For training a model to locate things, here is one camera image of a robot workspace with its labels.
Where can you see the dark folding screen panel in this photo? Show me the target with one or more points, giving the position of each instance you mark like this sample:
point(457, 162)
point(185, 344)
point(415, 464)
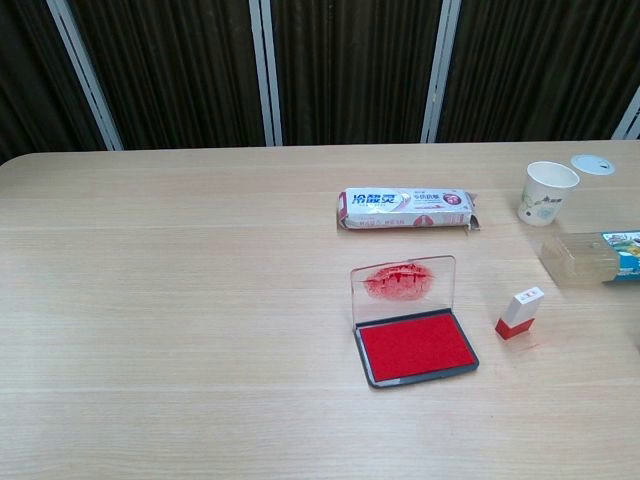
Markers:
point(30, 75)
point(350, 65)
point(175, 70)
point(535, 65)

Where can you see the red white stamp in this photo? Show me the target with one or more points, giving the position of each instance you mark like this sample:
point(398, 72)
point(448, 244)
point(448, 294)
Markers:
point(517, 315)

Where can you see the red ink pad clear lid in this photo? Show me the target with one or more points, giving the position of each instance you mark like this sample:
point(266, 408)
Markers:
point(415, 347)

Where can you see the white pink toothpaste box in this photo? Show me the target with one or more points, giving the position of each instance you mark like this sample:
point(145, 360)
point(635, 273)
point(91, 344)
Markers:
point(400, 207)

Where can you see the white paper cup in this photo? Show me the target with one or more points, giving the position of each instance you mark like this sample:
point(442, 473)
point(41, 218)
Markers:
point(542, 200)

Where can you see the white round cup lid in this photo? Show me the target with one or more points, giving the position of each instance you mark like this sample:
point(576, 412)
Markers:
point(590, 164)

